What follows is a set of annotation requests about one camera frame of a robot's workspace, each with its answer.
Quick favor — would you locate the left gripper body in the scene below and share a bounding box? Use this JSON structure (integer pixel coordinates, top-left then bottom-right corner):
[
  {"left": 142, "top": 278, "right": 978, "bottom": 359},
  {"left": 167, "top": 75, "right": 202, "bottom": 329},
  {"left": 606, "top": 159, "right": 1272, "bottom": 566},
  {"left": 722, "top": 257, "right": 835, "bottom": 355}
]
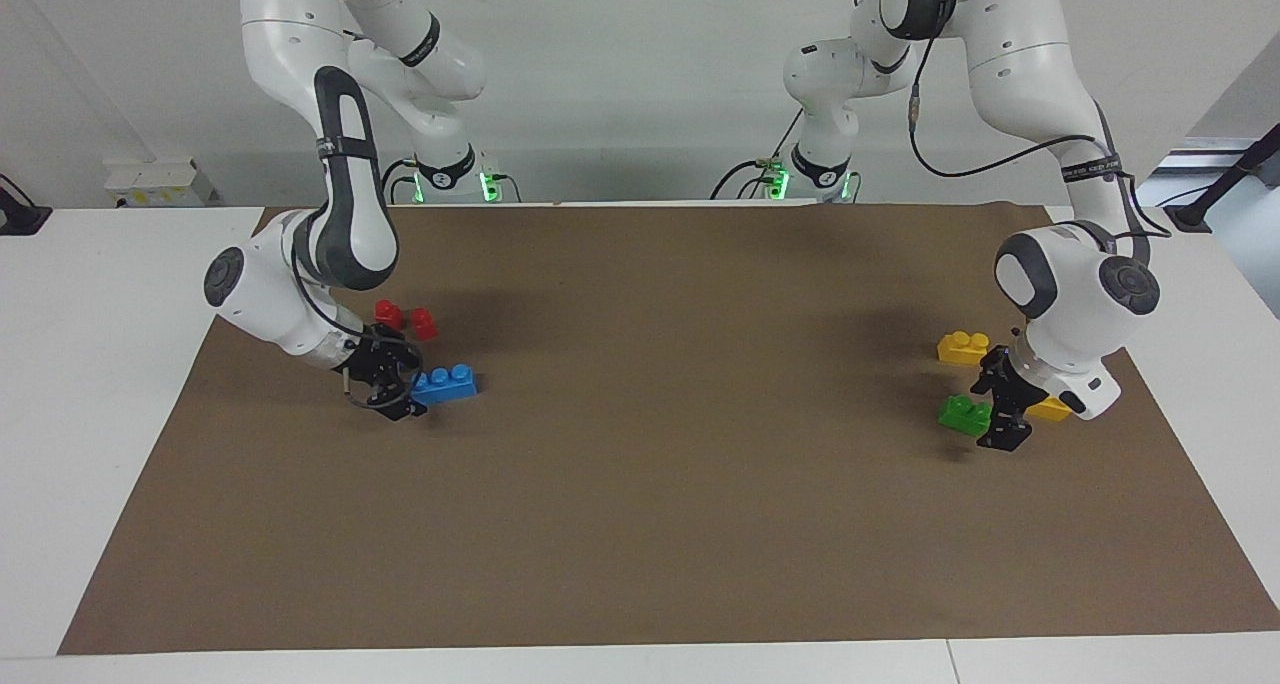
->
[{"left": 984, "top": 344, "right": 1043, "bottom": 411}]

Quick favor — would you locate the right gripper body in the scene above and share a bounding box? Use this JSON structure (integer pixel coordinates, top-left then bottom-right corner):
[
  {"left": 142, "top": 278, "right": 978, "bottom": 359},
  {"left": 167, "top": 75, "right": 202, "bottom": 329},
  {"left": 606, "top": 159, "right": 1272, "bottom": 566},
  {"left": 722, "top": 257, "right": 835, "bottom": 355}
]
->
[{"left": 341, "top": 336, "right": 393, "bottom": 397}]

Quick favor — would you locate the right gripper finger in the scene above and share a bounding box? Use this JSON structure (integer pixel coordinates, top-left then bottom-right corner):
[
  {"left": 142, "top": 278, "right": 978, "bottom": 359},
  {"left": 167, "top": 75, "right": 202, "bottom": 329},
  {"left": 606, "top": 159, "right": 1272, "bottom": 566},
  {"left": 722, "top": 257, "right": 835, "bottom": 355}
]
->
[
  {"left": 366, "top": 378, "right": 430, "bottom": 422},
  {"left": 374, "top": 326, "right": 425, "bottom": 375}
]

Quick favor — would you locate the red toy brick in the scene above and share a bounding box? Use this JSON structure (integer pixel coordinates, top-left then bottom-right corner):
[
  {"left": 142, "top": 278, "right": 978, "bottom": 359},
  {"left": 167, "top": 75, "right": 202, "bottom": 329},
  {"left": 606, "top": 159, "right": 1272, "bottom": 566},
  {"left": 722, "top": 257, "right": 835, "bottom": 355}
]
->
[{"left": 374, "top": 299, "right": 440, "bottom": 343}]

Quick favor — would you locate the green toy brick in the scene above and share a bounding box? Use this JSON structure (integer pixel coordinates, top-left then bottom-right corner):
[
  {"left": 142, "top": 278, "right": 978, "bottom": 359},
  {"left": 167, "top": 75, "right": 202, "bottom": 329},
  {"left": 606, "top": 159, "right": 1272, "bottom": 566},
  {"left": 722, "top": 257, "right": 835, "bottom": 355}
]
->
[{"left": 937, "top": 394, "right": 994, "bottom": 438}]

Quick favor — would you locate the blue toy brick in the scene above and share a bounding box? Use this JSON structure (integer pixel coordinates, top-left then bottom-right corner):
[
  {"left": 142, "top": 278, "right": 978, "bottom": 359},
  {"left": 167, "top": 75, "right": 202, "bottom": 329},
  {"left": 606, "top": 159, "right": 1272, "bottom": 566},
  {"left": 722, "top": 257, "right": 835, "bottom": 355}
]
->
[{"left": 410, "top": 364, "right": 480, "bottom": 408}]

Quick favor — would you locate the black stand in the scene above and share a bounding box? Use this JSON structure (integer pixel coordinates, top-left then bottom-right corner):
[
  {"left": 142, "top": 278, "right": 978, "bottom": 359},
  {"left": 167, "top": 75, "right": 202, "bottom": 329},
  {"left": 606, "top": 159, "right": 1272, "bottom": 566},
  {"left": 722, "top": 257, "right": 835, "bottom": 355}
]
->
[
  {"left": 0, "top": 173, "right": 54, "bottom": 237},
  {"left": 1163, "top": 122, "right": 1280, "bottom": 234}
]

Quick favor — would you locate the black cable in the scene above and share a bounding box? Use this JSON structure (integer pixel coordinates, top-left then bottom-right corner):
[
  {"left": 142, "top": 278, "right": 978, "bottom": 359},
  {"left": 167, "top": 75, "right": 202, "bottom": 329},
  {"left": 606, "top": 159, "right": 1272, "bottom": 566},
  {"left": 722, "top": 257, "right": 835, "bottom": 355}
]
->
[
  {"left": 289, "top": 249, "right": 373, "bottom": 350},
  {"left": 380, "top": 157, "right": 423, "bottom": 206},
  {"left": 904, "top": 0, "right": 1174, "bottom": 241},
  {"left": 709, "top": 107, "right": 806, "bottom": 202}
]

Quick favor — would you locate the white wall socket box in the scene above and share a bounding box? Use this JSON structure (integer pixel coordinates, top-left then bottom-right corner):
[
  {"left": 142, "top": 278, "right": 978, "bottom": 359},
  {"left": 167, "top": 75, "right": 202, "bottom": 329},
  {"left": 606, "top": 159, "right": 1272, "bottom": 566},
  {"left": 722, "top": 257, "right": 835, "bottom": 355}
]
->
[{"left": 103, "top": 156, "right": 218, "bottom": 209}]

